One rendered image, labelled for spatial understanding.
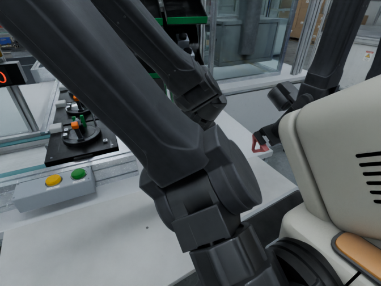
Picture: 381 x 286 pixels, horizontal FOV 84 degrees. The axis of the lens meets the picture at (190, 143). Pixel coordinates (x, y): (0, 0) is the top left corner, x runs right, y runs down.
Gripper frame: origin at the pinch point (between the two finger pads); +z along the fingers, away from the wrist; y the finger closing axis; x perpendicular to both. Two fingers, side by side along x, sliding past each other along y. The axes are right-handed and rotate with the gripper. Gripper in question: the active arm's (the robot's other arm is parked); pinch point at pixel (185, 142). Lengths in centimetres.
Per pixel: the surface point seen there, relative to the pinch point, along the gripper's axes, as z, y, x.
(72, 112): 38, 45, -22
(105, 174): 26.0, 19.6, 6.4
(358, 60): 47, -255, -305
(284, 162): 96, -131, -92
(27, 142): 41, 54, -2
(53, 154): 28.3, 38.9, 4.1
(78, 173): 19.6, 26.4, 11.4
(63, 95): 55, 60, -41
